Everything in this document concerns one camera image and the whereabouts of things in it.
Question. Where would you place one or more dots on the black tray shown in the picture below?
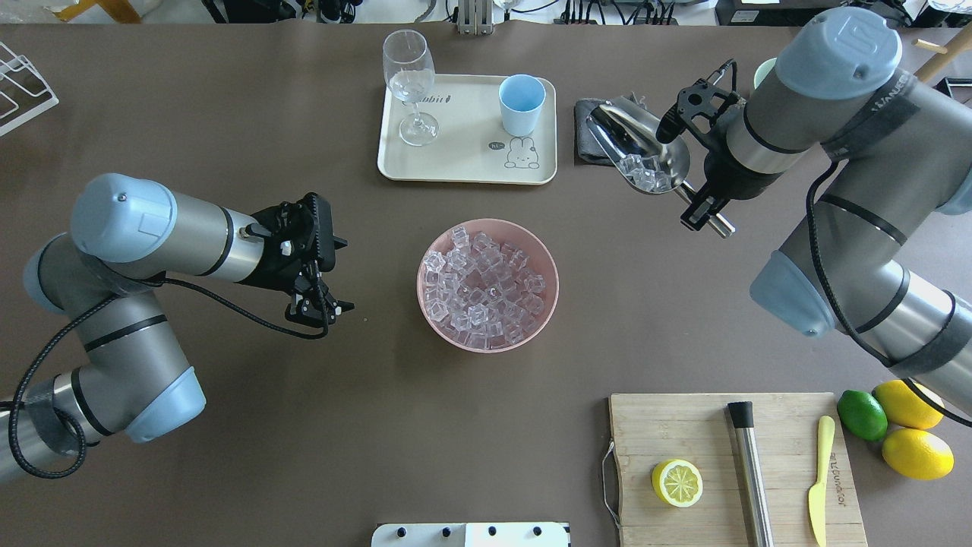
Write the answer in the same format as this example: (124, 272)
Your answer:
(958, 88)

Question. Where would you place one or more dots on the clear ice cubes pile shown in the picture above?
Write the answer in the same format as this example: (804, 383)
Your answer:
(486, 289)

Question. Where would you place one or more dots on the light blue cup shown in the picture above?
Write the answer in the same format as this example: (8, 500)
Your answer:
(521, 98)

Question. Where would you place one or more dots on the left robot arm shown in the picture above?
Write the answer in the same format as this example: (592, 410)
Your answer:
(117, 365)

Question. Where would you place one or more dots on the white wire cup rack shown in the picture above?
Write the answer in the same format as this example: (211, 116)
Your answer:
(24, 91)

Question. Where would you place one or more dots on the metal ice scoop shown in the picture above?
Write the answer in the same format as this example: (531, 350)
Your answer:
(626, 132)

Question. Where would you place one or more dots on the lower yellow lemon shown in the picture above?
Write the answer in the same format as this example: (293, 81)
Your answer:
(917, 454)

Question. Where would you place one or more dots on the upper yellow lemon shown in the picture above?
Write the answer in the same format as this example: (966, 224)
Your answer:
(905, 408)

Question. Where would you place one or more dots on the bamboo cutting board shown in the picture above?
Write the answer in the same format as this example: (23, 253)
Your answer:
(647, 429)

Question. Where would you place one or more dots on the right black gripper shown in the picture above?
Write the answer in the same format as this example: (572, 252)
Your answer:
(730, 180)

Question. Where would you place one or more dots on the yellow plastic knife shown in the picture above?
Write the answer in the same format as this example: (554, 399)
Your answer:
(817, 494)

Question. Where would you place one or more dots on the pink bowl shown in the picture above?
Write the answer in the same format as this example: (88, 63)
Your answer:
(486, 342)

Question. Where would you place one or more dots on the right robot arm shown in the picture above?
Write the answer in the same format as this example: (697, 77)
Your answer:
(899, 151)

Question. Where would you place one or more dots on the wooden mug tree stand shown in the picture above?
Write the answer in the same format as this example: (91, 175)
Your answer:
(942, 54)

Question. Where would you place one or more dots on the cream rabbit tray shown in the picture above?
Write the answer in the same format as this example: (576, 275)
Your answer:
(472, 145)

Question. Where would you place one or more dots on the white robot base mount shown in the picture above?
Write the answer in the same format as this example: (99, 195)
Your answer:
(541, 533)

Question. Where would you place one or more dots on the green lime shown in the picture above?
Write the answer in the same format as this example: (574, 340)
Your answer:
(862, 415)

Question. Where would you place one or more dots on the half lemon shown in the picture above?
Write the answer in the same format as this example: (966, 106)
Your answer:
(677, 482)

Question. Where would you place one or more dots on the steel muddler black tip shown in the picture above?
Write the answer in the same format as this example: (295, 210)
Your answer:
(741, 415)

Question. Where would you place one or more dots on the clear wine glass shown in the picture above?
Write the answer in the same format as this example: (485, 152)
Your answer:
(409, 75)

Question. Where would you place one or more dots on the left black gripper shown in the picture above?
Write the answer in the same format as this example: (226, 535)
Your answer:
(271, 267)

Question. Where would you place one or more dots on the yellow lemon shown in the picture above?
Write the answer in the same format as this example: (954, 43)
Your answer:
(905, 408)
(917, 454)

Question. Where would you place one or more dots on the green bowl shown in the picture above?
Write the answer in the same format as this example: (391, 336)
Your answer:
(762, 72)

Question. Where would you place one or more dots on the grey folded cloth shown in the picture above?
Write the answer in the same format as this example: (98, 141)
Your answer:
(588, 148)

